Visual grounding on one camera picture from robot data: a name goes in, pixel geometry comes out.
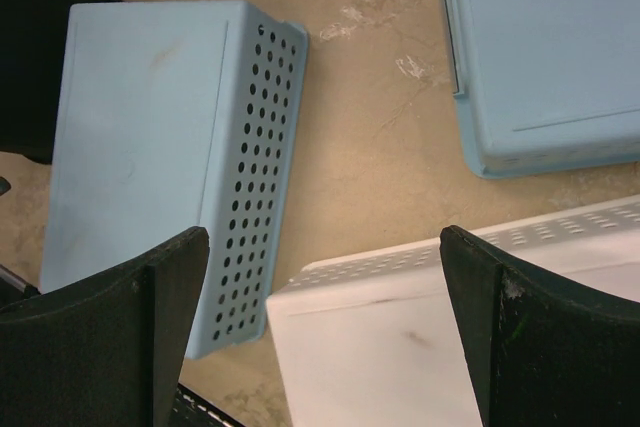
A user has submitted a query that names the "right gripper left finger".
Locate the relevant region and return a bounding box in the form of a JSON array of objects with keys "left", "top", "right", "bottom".
[{"left": 1, "top": 227, "right": 209, "bottom": 426}]

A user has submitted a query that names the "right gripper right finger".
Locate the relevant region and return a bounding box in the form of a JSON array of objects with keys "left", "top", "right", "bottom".
[{"left": 439, "top": 225, "right": 639, "bottom": 426}]

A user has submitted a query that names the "white plastic basket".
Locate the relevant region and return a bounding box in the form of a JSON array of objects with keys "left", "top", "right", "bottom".
[{"left": 266, "top": 196, "right": 639, "bottom": 426}]

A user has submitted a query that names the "small blue plastic basket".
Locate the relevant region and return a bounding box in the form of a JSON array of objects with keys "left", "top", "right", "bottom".
[{"left": 40, "top": 0, "right": 309, "bottom": 359}]

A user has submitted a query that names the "light blue plastic basket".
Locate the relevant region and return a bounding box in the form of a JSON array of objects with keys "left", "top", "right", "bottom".
[{"left": 441, "top": 0, "right": 639, "bottom": 179}]

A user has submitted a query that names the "large black bucket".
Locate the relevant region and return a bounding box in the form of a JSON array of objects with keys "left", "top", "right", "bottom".
[{"left": 1, "top": 0, "right": 120, "bottom": 164}]

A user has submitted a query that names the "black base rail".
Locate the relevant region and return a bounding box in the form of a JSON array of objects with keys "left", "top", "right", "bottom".
[{"left": 168, "top": 383, "right": 244, "bottom": 427}]

